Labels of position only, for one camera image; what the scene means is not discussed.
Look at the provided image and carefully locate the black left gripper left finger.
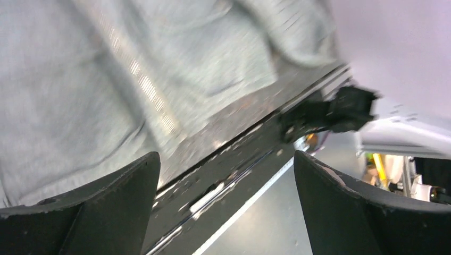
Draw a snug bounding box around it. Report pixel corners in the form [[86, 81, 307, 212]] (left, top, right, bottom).
[[1, 152, 161, 254]]

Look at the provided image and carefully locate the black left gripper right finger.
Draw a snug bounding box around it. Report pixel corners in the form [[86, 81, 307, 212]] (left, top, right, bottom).
[[294, 150, 450, 254]]

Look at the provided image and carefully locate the grey zip-up jacket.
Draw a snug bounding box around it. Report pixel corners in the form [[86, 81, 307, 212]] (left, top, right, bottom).
[[1, 1, 336, 208]]

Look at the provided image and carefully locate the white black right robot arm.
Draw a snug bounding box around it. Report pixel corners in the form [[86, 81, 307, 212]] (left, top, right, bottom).
[[279, 86, 450, 159]]

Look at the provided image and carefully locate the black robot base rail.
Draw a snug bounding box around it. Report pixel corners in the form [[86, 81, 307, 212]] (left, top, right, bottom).
[[141, 64, 351, 254]]

